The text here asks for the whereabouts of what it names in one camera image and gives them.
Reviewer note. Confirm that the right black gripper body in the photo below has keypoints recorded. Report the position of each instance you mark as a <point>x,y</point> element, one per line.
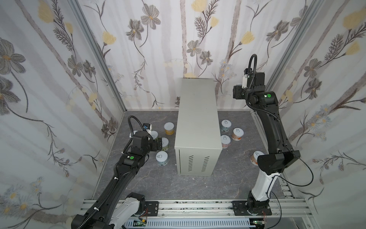
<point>237,91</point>

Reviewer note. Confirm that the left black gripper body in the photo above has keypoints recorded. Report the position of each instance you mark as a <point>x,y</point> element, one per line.
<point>152,146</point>

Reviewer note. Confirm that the blue labelled can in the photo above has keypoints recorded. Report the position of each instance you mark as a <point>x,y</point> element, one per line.
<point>162,158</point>

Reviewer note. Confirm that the brown labelled can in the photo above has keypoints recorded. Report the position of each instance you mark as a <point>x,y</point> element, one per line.
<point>255,156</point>

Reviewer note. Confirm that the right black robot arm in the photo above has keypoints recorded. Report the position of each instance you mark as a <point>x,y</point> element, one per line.
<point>280,154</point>

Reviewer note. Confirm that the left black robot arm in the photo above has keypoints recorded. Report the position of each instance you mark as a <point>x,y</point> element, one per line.
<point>106,213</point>

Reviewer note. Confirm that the grey metal cabinet counter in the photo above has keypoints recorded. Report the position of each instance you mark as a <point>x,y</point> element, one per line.
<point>197,138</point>

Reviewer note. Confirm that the green white labelled can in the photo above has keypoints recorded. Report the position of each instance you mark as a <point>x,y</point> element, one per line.
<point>165,144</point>

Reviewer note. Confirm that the orange yellow labelled can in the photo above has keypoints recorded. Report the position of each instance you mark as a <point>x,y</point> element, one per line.
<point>169,128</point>

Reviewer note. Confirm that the teal labelled can right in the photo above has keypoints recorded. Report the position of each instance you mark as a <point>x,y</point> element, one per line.
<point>225,125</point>

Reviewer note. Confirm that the orange labelled can right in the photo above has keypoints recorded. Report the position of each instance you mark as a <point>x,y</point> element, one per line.
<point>237,134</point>

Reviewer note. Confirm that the pink white can right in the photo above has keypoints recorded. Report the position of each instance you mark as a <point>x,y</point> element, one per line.
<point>226,141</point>

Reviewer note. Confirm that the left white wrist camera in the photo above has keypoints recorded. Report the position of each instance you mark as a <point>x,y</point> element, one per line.
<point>147,127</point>

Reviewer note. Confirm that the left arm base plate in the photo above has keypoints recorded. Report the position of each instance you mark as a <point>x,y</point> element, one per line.
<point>150,209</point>

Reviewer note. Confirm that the white slotted cable duct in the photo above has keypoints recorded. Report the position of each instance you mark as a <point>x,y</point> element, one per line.
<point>190,224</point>

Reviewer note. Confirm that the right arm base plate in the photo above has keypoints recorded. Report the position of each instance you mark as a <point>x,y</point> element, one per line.
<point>251,208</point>

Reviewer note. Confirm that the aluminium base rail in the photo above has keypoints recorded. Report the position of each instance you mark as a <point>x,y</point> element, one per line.
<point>289,206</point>

